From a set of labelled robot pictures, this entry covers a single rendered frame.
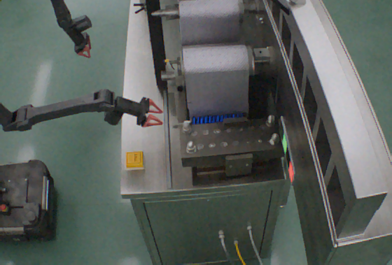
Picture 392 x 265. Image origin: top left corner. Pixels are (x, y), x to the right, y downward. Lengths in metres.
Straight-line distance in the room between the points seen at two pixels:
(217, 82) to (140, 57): 0.72
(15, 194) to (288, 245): 1.68
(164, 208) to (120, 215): 0.94
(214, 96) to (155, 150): 0.35
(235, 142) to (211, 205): 0.31
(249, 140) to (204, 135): 0.17
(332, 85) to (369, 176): 0.28
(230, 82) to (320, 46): 0.60
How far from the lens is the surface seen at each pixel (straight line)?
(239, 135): 1.81
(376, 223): 1.18
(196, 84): 1.75
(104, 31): 4.17
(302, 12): 1.37
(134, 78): 2.26
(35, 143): 3.38
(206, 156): 1.75
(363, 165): 0.99
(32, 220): 2.61
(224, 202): 1.93
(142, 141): 1.99
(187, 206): 1.94
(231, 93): 1.80
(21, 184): 2.85
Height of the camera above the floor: 2.42
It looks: 48 degrees down
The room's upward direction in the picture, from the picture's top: 4 degrees counter-clockwise
